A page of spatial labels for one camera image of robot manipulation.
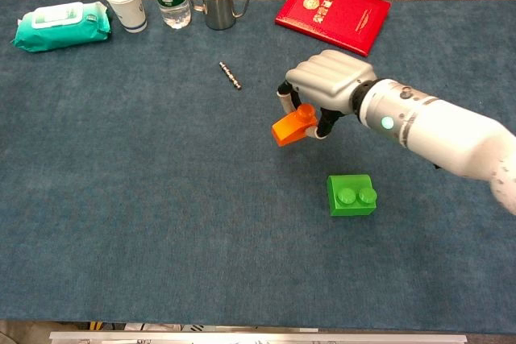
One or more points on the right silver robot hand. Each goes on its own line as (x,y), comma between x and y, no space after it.
(330,78)

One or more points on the orange toy building block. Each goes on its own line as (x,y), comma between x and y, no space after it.
(288,131)

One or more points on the red certificate book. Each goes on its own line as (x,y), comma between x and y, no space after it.
(334,17)

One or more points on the green toy building block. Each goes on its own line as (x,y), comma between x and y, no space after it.
(346,204)

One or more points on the steel long-spout pitcher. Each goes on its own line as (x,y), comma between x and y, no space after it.
(219,11)

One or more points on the blue felt table cloth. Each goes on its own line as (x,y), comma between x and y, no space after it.
(161,199)

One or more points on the white paper cup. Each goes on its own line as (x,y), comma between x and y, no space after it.
(129,9)

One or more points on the green wet wipes pack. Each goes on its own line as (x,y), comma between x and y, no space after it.
(60,36)

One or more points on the aluminium profile rail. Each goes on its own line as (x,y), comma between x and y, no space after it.
(258,338)

